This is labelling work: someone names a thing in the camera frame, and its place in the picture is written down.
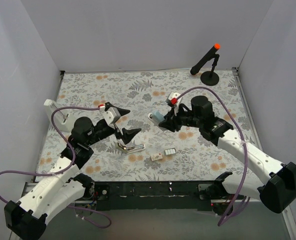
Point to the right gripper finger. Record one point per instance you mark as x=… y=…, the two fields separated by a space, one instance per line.
x=177 y=110
x=170 y=124

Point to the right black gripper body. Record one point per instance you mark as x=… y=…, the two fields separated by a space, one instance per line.
x=169 y=120

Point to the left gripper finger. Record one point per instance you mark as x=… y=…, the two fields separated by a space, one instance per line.
x=129 y=134
x=121 y=111

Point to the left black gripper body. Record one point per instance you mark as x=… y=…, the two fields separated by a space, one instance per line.
x=117 y=126

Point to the light blue stapler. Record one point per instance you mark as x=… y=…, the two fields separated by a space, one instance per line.
x=156 y=117

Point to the beige stapler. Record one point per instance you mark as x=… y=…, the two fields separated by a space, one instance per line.
x=129 y=149

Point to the staple tray with staples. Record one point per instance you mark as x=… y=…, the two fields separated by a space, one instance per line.
x=170 y=151

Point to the staple box sleeve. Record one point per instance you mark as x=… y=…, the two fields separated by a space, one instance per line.
x=156 y=157

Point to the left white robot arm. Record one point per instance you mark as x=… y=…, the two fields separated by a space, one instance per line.
x=64 y=183

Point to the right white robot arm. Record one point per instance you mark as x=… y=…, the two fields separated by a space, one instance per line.
x=277 y=187

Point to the floral table mat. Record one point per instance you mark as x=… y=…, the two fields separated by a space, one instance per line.
x=143 y=93

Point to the white metronome device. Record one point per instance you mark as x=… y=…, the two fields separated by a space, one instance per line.
x=63 y=119

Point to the black microphone orange tip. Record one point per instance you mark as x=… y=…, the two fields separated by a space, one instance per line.
x=207 y=57

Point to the black microphone stand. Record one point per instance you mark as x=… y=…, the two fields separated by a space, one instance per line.
x=211 y=78

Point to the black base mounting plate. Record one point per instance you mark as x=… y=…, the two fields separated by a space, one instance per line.
x=155 y=195

